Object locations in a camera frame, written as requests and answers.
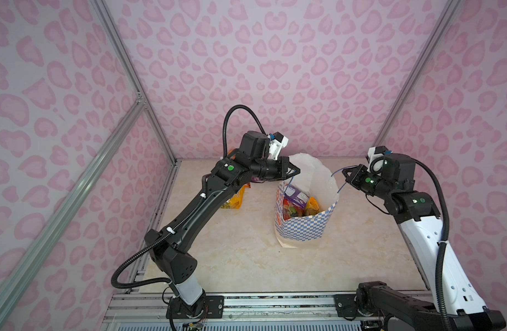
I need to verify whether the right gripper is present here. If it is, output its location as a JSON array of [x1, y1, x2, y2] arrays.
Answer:
[[340, 163, 396, 200]]

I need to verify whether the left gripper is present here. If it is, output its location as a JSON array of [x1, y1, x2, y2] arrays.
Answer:
[[250, 156, 301, 180]]

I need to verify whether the purple snack packet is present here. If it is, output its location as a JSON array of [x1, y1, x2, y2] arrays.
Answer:
[[283, 185, 309, 210]]

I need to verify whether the white blue checkered paper bag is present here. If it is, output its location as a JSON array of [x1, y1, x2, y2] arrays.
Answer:
[[274, 153, 347, 248]]

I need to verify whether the red fruit candy bag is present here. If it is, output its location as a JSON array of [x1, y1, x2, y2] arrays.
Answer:
[[282, 198, 306, 221]]

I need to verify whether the yellow mango candy bag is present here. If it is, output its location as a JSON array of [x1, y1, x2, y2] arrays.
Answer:
[[220, 183, 251, 210], [303, 197, 321, 216]]

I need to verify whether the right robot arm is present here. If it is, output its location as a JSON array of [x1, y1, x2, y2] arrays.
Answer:
[[342, 146, 507, 330]]

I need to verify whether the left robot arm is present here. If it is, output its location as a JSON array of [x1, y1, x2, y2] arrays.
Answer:
[[145, 131, 300, 317]]

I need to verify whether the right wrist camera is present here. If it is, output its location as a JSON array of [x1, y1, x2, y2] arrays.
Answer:
[[366, 146, 391, 174]]

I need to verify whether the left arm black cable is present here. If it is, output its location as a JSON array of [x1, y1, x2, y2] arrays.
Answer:
[[222, 104, 267, 160]]

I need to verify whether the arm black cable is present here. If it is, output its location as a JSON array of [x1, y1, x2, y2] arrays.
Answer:
[[222, 104, 267, 160], [412, 159, 451, 331]]

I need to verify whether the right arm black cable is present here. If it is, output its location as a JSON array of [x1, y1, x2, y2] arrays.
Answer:
[[412, 159, 451, 331]]

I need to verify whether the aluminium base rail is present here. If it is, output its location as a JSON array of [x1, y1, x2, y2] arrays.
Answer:
[[98, 290, 432, 331]]

